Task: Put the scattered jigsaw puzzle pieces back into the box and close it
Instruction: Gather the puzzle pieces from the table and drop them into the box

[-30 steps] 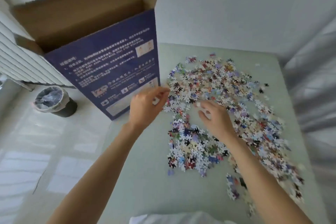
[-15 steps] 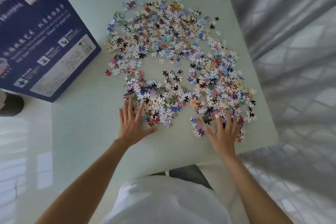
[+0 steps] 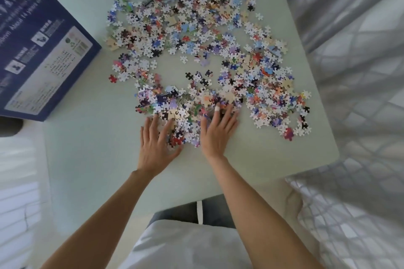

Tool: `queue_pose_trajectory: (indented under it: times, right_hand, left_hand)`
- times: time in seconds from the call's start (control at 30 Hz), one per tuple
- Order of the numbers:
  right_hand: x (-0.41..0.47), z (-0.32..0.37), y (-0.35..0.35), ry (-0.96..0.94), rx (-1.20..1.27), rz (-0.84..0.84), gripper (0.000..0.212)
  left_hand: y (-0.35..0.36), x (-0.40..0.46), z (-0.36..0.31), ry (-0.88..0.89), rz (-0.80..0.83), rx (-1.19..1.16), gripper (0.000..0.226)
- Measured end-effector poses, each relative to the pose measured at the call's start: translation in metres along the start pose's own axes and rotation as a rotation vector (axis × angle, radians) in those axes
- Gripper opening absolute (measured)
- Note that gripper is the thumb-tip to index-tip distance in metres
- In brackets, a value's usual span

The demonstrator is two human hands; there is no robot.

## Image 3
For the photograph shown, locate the person's left forearm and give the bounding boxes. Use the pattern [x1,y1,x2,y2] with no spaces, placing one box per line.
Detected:
[40,169,156,269]

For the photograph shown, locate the white shirt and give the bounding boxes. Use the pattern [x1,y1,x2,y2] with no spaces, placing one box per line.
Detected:
[117,219,254,269]

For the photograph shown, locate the pile of colourful puzzle pieces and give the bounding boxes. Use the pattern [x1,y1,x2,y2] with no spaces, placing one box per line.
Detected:
[104,0,313,149]

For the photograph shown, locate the person's right hand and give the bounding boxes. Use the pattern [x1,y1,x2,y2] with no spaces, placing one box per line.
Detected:
[199,104,240,162]

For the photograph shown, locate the dark grey striped trousers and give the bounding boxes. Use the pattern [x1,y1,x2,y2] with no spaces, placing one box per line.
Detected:
[148,194,237,232]

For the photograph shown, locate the dark blue puzzle box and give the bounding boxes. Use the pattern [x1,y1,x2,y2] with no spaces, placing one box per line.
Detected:
[0,0,102,122]

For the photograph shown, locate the person's right forearm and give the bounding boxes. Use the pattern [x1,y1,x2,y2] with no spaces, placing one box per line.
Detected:
[203,156,320,269]

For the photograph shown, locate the person's left hand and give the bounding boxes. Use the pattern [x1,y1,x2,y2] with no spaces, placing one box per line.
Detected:
[138,116,184,179]

